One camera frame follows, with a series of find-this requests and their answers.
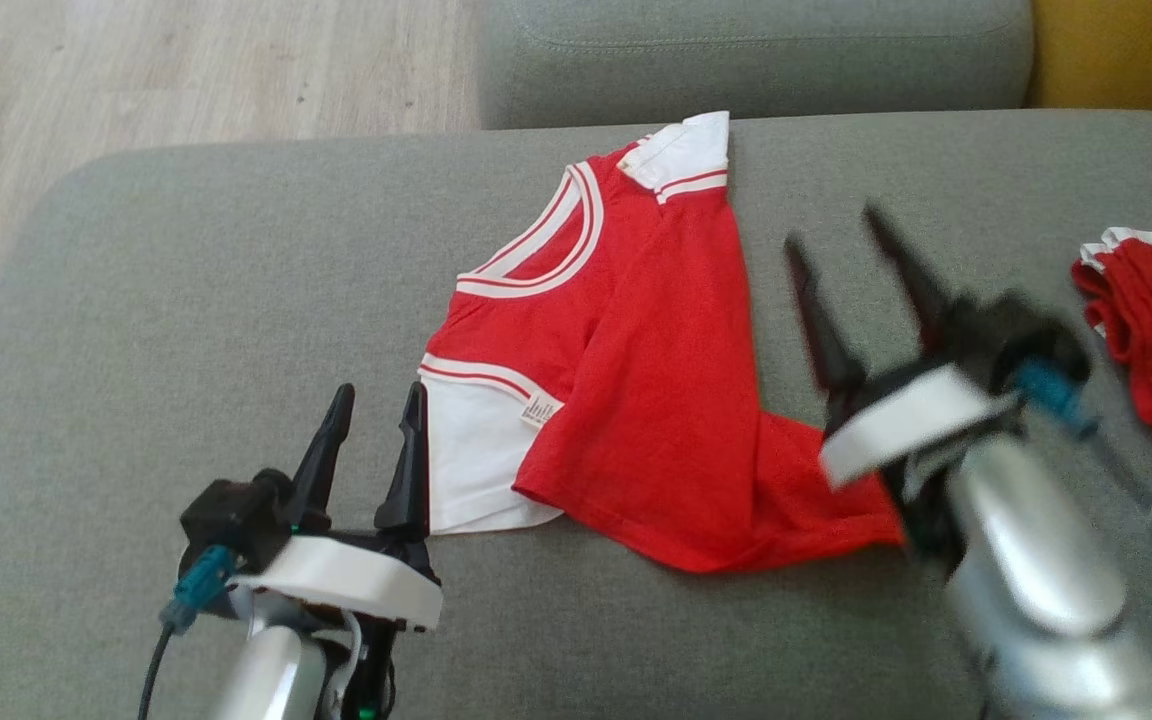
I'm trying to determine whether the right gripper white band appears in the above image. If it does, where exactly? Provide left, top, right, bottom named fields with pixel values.
left=784, top=201, right=1019, bottom=562

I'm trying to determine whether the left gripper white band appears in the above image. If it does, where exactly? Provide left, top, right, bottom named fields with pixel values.
left=229, top=382, right=445, bottom=720

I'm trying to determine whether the red white-sleeved t-shirt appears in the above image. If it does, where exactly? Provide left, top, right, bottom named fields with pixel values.
left=418, top=110, right=909, bottom=575

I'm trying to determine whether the large grey sofa seat cushion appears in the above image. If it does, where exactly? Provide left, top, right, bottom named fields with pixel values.
left=0, top=108, right=1152, bottom=720

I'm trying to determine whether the grey sofa back cushion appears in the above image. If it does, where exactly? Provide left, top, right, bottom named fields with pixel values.
left=476, top=0, right=1035, bottom=131

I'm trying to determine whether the mustard yellow cushion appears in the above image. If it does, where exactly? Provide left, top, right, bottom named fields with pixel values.
left=1028, top=0, right=1152, bottom=116

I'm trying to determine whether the left black cable teal plug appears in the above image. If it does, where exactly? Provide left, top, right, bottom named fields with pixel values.
left=138, top=545, right=239, bottom=720

